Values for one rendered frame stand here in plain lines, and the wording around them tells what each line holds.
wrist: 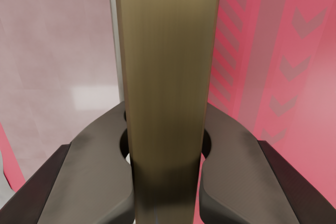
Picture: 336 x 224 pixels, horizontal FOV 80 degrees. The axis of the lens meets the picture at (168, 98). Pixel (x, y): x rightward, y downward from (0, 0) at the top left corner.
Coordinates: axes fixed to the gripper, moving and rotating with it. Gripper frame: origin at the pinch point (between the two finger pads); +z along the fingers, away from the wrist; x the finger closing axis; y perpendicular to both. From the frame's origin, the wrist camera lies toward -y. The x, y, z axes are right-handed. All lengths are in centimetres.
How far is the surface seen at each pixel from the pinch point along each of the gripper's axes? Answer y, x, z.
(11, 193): 13.4, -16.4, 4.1
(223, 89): 1.4, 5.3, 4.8
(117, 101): 2.4, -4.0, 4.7
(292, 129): 5.8, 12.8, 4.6
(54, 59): -1.3, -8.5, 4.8
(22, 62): -1.1, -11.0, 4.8
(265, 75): 0.1, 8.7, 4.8
